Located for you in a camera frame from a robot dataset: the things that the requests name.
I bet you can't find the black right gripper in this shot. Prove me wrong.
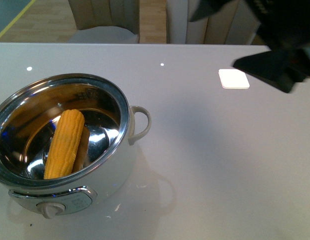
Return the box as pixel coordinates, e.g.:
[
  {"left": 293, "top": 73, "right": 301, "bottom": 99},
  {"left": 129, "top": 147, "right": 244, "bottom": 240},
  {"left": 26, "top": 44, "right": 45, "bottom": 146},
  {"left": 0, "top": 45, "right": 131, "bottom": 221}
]
[{"left": 233, "top": 0, "right": 310, "bottom": 93}]

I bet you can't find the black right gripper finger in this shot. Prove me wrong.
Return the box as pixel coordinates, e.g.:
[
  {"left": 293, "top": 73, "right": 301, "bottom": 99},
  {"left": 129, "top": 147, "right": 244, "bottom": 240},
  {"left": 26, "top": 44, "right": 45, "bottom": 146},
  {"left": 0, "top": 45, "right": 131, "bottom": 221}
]
[{"left": 189, "top": 0, "right": 239, "bottom": 22}]

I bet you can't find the yellow corn cob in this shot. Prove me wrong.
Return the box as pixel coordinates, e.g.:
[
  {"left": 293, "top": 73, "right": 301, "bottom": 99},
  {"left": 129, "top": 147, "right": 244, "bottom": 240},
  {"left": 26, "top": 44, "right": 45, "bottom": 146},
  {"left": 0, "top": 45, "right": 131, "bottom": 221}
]
[{"left": 43, "top": 109, "right": 84, "bottom": 180}]

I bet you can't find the white electric cooking pot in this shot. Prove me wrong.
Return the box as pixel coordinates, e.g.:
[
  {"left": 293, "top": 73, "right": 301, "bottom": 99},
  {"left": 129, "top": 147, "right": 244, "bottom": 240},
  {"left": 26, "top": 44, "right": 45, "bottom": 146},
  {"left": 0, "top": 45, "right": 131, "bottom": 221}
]
[{"left": 0, "top": 73, "right": 152, "bottom": 219}]

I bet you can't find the beige chair middle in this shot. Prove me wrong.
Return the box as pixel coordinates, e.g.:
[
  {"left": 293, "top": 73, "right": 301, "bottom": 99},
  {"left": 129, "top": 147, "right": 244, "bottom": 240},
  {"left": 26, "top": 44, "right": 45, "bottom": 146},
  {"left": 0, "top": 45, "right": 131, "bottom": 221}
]
[{"left": 166, "top": 0, "right": 260, "bottom": 45}]

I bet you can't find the beige chair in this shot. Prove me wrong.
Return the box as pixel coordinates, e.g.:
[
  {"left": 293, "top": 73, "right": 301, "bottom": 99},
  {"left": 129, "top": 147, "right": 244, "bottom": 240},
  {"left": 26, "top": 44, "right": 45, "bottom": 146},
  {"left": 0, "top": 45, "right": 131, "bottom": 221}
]
[
  {"left": 166, "top": 0, "right": 260, "bottom": 45},
  {"left": 68, "top": 0, "right": 140, "bottom": 44}
]

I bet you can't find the beige chair left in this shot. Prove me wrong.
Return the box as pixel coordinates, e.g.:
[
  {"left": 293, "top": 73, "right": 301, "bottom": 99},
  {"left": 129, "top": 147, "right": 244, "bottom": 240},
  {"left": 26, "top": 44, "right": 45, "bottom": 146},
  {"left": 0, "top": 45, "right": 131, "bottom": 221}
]
[{"left": 68, "top": 0, "right": 140, "bottom": 44}]

